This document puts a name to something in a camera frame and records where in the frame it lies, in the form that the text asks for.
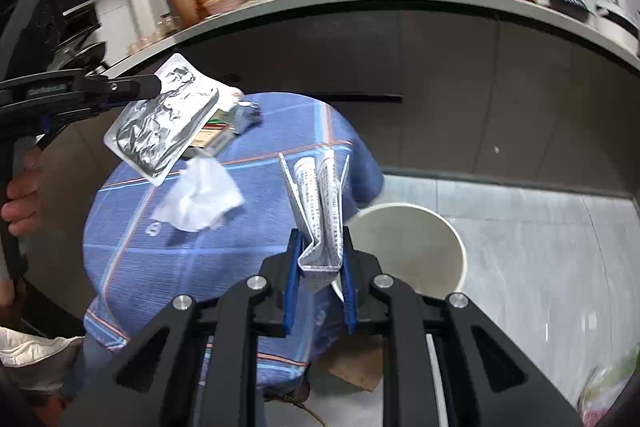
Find person's left hand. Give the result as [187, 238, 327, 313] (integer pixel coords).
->
[1, 147, 43, 237]

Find silver foil pouch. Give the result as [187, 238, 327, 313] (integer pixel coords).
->
[103, 53, 243, 186]

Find white trash bin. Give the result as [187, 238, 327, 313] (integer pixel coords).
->
[347, 202, 468, 298]

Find red white medicine box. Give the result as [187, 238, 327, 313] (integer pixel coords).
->
[189, 104, 242, 157]

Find dark base cabinets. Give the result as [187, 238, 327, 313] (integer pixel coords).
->
[29, 0, 640, 308]

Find white paper cup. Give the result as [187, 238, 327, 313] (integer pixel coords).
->
[229, 101, 264, 135]

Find blue plaid tablecloth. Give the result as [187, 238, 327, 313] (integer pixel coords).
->
[76, 92, 384, 381]

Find dark blue pot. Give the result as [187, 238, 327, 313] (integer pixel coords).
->
[548, 0, 591, 24]

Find crumpled white tissue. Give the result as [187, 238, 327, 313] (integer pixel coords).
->
[151, 157, 244, 233]

